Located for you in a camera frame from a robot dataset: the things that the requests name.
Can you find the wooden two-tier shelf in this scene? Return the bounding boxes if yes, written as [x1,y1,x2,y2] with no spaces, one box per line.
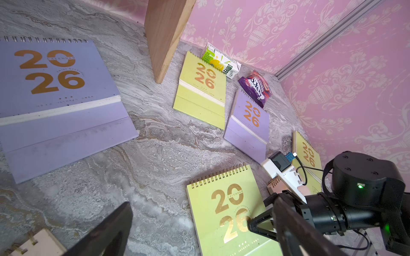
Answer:
[144,0,196,84]

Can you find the green calendar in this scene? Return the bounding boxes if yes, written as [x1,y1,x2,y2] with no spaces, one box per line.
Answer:
[173,51,226,130]
[292,131,323,195]
[186,163,282,256]

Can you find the purple snack bag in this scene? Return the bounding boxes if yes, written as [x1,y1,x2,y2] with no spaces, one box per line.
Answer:
[238,70,272,108]

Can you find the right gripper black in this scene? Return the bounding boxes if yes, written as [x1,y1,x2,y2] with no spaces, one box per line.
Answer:
[247,192,381,241]

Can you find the green calendar back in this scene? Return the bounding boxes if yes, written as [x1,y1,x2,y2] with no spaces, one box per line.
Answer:
[173,51,226,130]

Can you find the pink calendar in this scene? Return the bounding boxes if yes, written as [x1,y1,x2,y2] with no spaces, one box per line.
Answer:
[3,228,67,256]
[267,176,311,196]

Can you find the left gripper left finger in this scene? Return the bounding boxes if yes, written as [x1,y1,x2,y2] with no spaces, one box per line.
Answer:
[64,202,133,256]

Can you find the green juice carton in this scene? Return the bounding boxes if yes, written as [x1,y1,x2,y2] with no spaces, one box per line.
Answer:
[201,43,241,79]

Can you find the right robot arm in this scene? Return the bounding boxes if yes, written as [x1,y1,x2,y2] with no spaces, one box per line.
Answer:
[248,151,410,256]

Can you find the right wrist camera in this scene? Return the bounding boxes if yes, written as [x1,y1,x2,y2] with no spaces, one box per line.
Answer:
[261,151,306,203]

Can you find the purple calendar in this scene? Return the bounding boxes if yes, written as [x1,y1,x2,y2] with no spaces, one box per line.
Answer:
[1,37,139,183]
[224,89,270,164]

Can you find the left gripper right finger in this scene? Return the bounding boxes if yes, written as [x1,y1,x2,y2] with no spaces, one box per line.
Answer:
[272,198,346,256]

